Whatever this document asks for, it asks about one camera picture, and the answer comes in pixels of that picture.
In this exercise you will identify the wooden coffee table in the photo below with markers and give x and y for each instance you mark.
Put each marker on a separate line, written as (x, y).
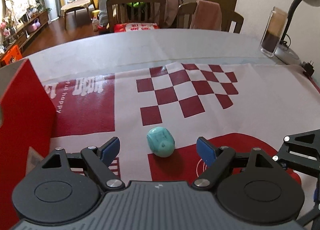
(74, 7)

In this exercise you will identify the glass jar dark contents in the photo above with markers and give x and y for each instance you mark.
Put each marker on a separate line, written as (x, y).
(273, 31)

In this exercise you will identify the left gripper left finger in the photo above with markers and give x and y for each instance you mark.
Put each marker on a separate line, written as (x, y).
(97, 161)

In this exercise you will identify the red printed cushion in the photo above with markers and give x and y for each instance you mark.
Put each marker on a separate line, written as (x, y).
(125, 27)

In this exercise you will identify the wooden chair with towel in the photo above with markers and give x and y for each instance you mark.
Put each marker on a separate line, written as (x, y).
(186, 11)

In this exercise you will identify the pink towel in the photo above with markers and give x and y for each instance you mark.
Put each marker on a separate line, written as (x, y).
(207, 16)

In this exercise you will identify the red cardboard box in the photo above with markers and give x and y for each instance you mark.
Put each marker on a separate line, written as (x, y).
(27, 116)

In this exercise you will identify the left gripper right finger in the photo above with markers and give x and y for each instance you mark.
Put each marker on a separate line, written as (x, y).
(218, 161)

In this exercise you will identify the wooden chair with cushion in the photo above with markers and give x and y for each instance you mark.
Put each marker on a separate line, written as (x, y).
(135, 11)

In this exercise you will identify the teal egg toy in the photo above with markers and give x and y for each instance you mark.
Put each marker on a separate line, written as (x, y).
(161, 142)

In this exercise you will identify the orange gift box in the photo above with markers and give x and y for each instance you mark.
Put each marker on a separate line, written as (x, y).
(12, 55)

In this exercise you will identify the wooden tv console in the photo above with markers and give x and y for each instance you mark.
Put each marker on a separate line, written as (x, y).
(25, 33)

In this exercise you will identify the black power plug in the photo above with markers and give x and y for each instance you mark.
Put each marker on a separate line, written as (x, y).
(308, 69)

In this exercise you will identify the red white printed mat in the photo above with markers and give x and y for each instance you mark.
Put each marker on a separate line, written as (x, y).
(242, 106)

